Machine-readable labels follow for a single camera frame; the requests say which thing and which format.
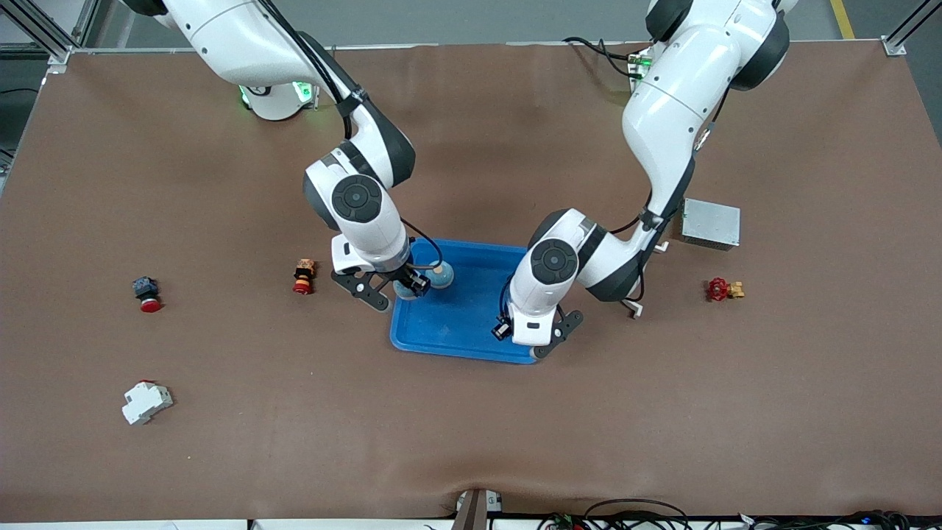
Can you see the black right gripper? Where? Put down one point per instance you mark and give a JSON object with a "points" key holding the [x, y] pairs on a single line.
{"points": [[405, 277]]}

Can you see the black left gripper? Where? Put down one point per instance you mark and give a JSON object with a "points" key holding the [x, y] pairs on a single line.
{"points": [[504, 329]]}

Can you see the light blue call bell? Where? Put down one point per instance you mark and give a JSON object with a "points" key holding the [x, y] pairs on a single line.
{"points": [[444, 276], [403, 293]]}

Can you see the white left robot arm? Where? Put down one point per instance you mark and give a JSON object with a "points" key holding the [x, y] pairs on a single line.
{"points": [[552, 261]]}

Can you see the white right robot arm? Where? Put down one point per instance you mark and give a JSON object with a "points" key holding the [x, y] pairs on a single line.
{"points": [[353, 199]]}

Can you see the blue plastic tray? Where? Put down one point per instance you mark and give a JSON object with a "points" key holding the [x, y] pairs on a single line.
{"points": [[456, 324]]}

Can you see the red emergency button orange base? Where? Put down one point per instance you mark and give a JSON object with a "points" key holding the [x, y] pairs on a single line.
{"points": [[303, 274]]}

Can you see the white half-round pipe clamp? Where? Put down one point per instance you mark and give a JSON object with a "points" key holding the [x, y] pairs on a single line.
{"points": [[634, 309]]}

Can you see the silver metal power supply box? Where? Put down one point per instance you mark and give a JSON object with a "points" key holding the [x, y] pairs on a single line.
{"points": [[710, 224]]}

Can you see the red mushroom button black base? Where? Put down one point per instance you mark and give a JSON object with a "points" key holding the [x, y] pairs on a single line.
{"points": [[149, 303]]}

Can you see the white circuit breaker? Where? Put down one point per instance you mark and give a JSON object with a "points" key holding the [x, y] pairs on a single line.
{"points": [[143, 403]]}

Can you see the grey metal bracket table edge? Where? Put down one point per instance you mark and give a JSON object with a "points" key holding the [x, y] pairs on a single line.
{"points": [[475, 515]]}

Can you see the aluminium frame post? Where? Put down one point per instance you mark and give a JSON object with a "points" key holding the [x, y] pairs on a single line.
{"points": [[893, 46], [57, 57]]}

